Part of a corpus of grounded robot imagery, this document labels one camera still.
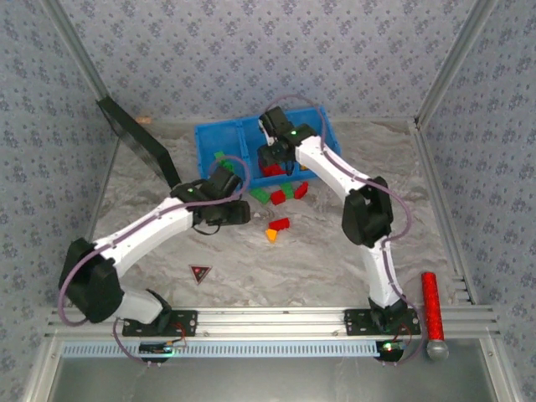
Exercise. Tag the red stepped lego brick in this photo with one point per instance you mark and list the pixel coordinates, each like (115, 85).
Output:
(269, 171)

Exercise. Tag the green lego brick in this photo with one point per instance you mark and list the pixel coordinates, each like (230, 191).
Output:
(260, 195)
(227, 163)
(218, 155)
(287, 189)

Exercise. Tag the blue three-compartment plastic bin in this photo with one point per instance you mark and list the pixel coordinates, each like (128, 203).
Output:
(218, 138)

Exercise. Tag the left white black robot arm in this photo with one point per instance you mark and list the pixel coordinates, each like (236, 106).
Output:
(142, 234)

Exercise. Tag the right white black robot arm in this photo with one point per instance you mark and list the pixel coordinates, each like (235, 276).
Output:
(368, 213)

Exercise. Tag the orange wedge lego piece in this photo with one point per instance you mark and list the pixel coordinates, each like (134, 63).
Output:
(271, 235)

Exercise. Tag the black triangular badge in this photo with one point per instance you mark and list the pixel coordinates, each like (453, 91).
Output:
(201, 273)

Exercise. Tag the black flat panel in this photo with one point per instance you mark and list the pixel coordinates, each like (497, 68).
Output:
(138, 138)

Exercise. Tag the small tan wooden piece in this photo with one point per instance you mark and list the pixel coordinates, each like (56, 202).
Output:
(144, 120)

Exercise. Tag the red glitter toy microphone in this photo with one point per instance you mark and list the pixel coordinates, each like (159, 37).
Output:
(431, 301)

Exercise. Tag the long aluminium base rail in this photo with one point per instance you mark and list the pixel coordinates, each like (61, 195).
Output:
(268, 322)

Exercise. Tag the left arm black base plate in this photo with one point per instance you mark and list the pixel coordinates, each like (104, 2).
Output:
(184, 322)

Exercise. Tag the aluminium table side rail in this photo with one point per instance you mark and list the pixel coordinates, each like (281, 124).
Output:
(437, 188)
(99, 205)

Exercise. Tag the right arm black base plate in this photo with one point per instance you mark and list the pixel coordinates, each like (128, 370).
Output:
(356, 322)

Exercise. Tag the aluminium frame post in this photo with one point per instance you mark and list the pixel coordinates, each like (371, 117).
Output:
(78, 46)
(455, 63)

